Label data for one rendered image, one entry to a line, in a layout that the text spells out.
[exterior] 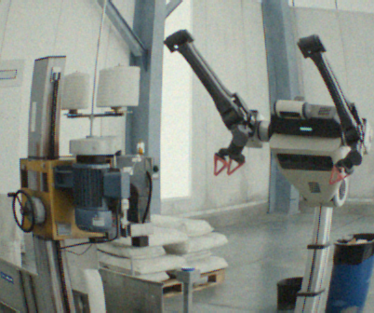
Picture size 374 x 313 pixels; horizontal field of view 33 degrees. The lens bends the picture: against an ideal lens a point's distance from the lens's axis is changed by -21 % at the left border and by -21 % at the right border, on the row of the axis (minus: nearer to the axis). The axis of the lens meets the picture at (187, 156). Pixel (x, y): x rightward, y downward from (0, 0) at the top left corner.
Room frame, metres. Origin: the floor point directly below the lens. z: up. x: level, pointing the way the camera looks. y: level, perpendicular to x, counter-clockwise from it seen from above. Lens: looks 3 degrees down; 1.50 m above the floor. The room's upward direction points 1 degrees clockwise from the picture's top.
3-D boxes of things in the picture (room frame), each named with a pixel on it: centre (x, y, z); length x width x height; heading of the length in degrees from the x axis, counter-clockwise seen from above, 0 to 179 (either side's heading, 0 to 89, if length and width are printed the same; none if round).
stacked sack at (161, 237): (5.92, 0.32, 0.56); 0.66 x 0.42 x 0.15; 142
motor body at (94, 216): (2.66, 0.34, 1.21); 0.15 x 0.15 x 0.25
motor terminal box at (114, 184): (2.64, 0.24, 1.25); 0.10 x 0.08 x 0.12; 167
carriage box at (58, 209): (2.83, 0.51, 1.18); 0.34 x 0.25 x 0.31; 142
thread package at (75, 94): (2.94, 0.46, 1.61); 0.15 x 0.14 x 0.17; 52
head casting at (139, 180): (3.12, 0.33, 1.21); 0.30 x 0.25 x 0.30; 52
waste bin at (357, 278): (4.70, -1.30, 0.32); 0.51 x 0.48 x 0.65; 142
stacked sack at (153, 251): (6.01, 0.52, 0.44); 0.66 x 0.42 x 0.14; 46
